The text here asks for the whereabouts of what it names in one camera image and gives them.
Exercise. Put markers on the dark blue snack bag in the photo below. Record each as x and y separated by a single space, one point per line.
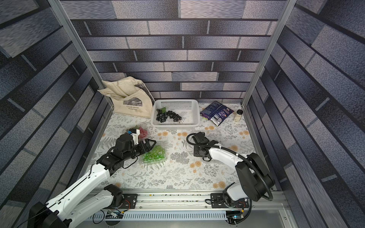
216 112

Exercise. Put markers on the floral tablecloth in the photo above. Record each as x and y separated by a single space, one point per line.
180 170

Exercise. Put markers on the red grape bunch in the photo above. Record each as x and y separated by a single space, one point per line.
143 133

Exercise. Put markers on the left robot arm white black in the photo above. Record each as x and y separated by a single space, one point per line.
68 209

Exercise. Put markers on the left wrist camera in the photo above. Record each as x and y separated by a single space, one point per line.
135 134

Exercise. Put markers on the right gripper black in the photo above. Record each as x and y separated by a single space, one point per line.
196 138

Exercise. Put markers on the right aluminium frame post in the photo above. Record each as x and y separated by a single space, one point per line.
289 6

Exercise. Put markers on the clear clamshell container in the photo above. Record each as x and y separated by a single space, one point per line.
161 144
137 127

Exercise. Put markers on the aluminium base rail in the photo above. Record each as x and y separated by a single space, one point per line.
175 205

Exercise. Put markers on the beige canvas tote bag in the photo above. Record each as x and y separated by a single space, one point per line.
130 96

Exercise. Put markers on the small black-capped bottle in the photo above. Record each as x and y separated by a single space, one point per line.
238 115

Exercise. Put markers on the green grape bunch front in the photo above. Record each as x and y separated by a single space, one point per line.
148 158

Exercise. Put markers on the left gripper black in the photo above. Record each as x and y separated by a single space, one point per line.
148 147

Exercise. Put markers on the black grape bunch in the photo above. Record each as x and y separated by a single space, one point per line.
163 114

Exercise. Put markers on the white plastic basket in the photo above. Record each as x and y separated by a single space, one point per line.
188 109

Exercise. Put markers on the green grape bunch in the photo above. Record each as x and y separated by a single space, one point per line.
159 153
148 158

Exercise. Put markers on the aluminium frame post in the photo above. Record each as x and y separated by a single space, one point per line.
75 38
289 6

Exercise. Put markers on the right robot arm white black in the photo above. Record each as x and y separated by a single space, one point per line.
255 179

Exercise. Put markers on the left aluminium frame post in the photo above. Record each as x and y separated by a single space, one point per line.
75 38

